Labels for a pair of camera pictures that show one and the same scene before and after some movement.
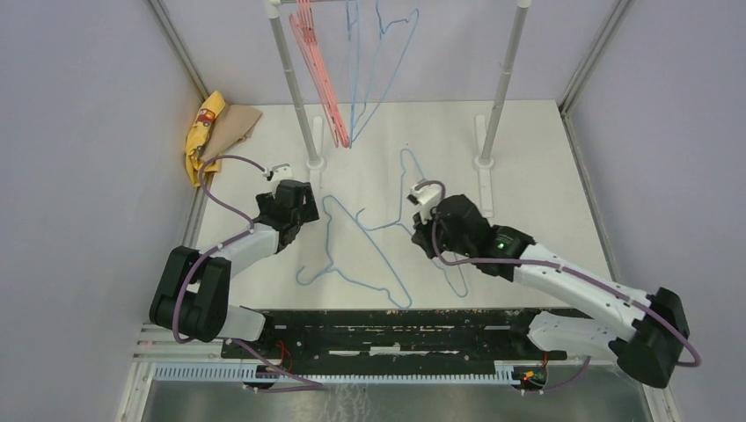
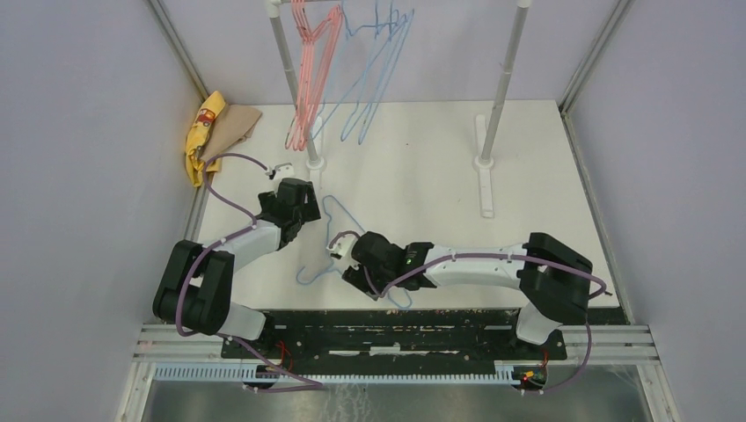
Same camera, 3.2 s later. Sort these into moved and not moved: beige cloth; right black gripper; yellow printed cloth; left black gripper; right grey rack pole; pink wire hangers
Moved: right black gripper; pink wire hangers
Not moved: right grey rack pole; beige cloth; left black gripper; yellow printed cloth
